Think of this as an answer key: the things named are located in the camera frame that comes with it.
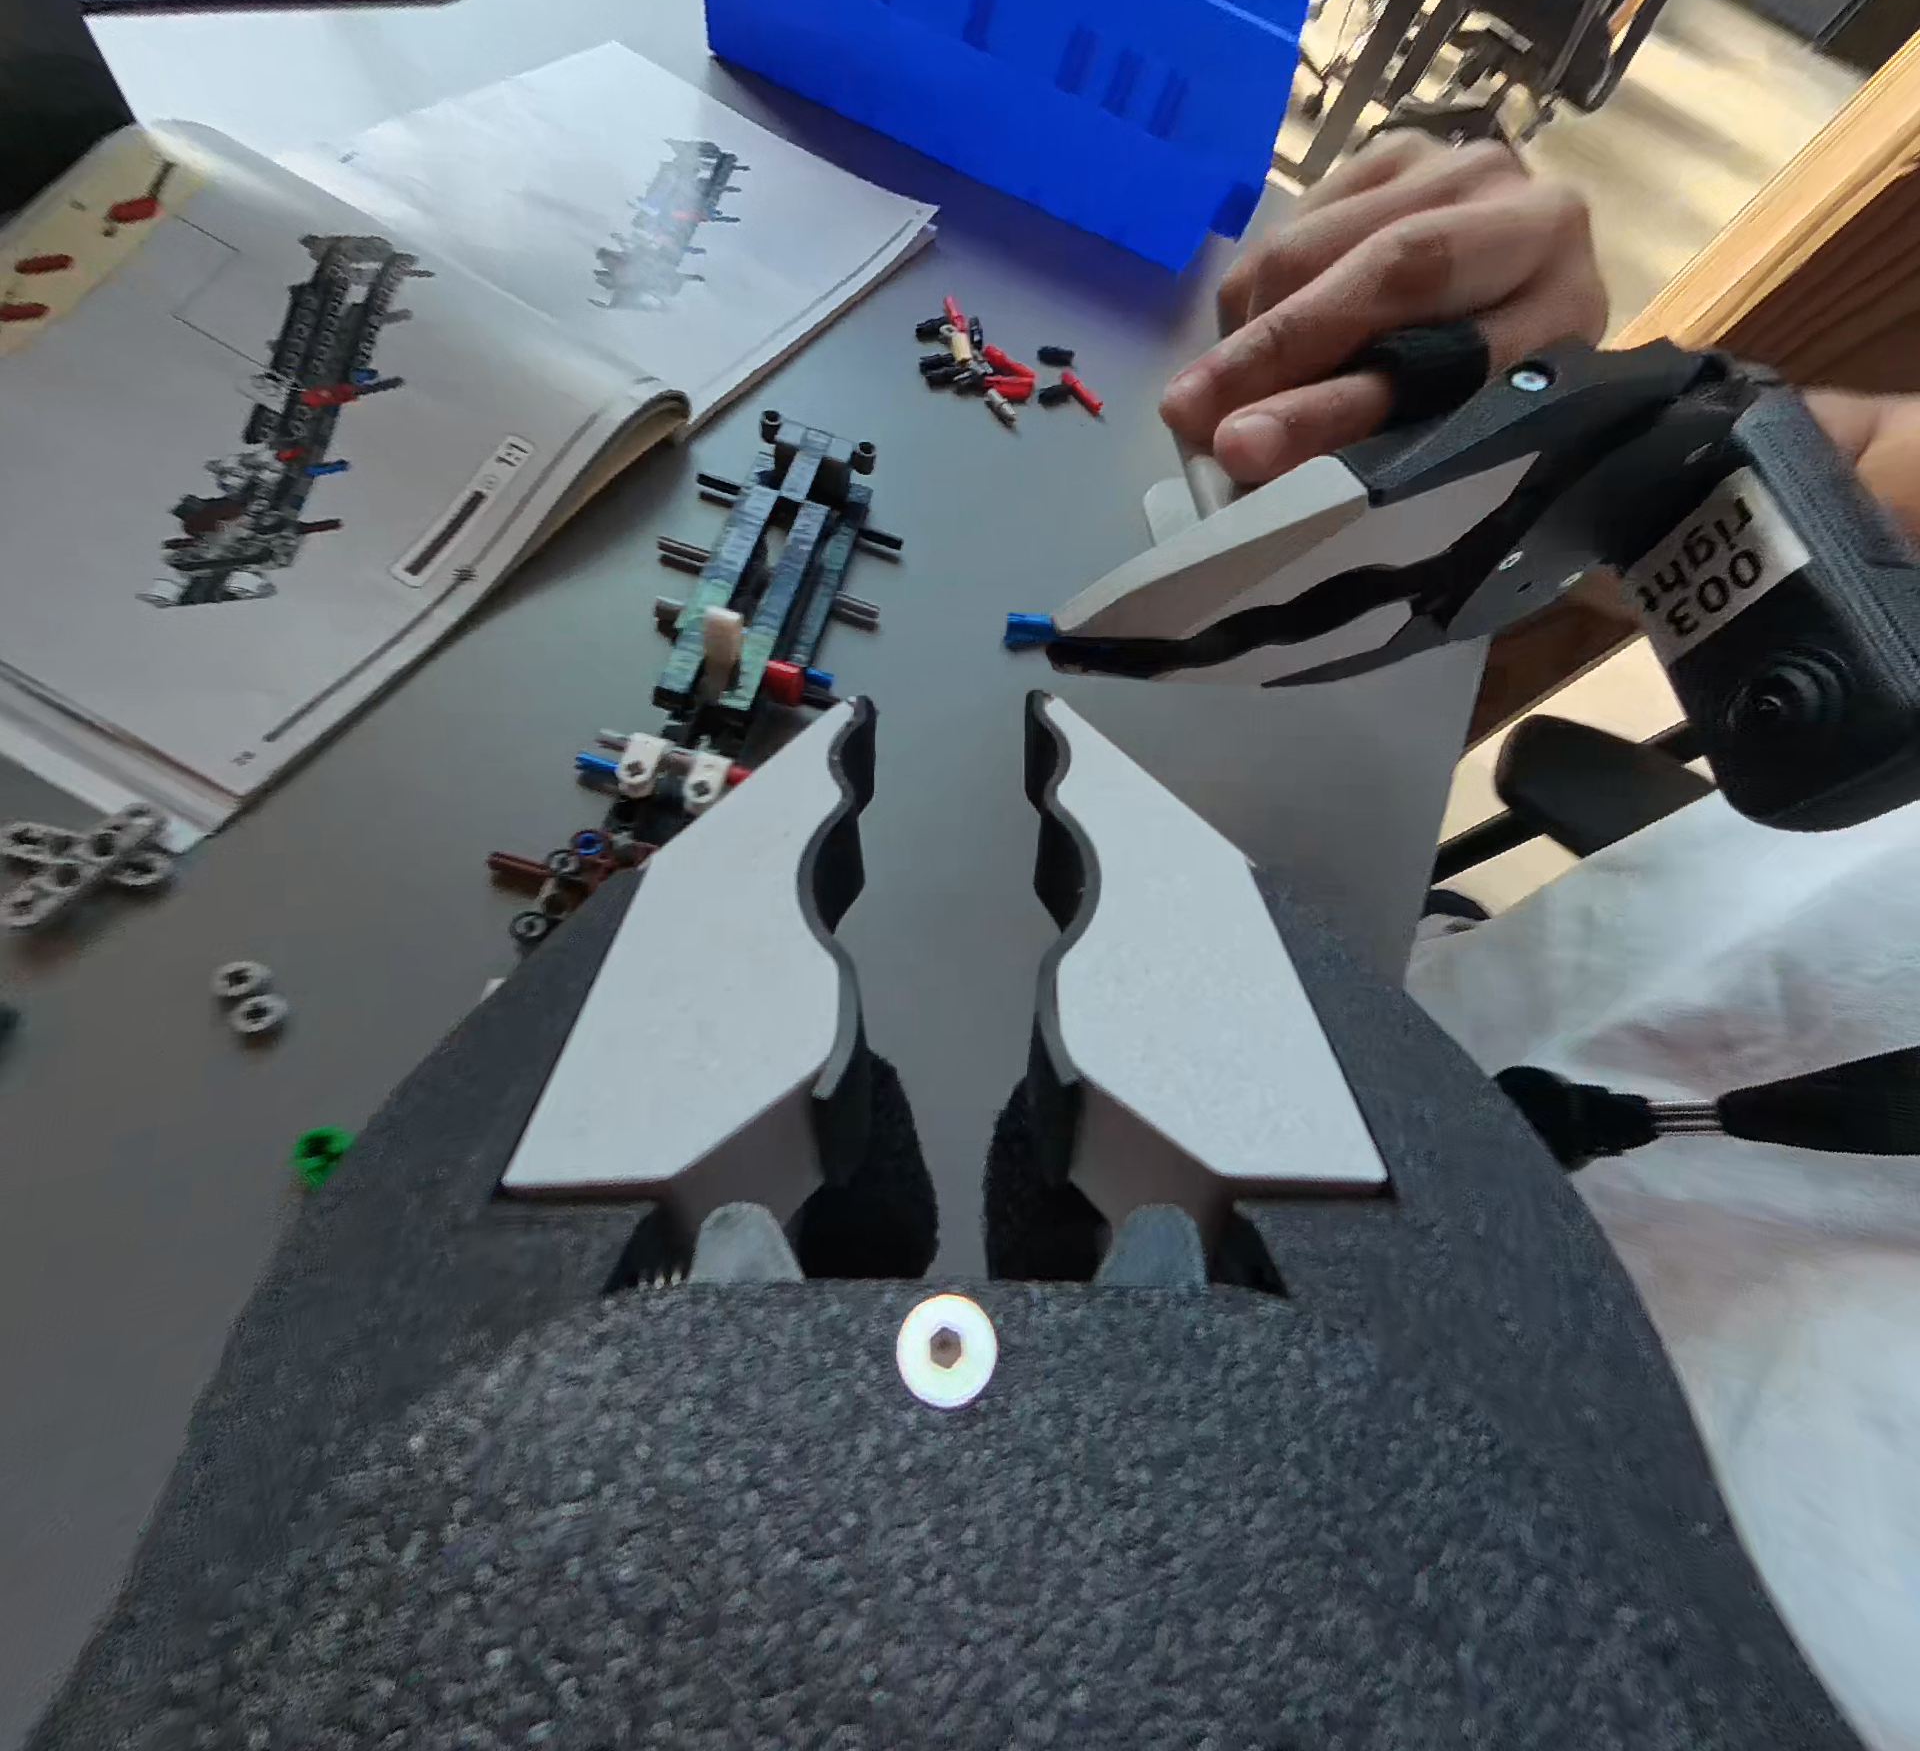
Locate open instruction booklet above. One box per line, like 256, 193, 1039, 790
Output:
0, 41, 941, 826

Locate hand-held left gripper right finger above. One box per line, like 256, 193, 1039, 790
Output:
982, 690, 1391, 1288

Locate blue plastic bin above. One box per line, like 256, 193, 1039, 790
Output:
684, 0, 1331, 273

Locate black strap with spring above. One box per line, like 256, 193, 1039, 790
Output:
1491, 1044, 1920, 1172

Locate grey toy brick beams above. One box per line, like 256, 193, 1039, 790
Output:
0, 804, 178, 932

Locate person's right forearm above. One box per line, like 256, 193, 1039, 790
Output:
1804, 391, 1920, 513

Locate heap of small toy pins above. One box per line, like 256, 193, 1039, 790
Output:
912, 299, 1110, 429

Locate black office chair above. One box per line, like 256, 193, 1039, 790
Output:
1422, 714, 1720, 920

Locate person's right hand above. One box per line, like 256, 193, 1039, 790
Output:
1157, 139, 1613, 495

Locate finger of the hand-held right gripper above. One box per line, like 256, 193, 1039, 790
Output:
1050, 451, 1543, 650
1046, 575, 1488, 692

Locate loose dark toy pins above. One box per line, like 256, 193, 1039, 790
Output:
485, 834, 666, 946

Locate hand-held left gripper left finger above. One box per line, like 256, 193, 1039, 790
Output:
498, 696, 881, 1288

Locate wooden desk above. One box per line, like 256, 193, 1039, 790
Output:
1475, 35, 1920, 748

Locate dark toy brick model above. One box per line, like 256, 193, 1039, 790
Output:
574, 409, 912, 830

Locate person's white clothing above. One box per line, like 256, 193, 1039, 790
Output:
1405, 792, 1920, 1751

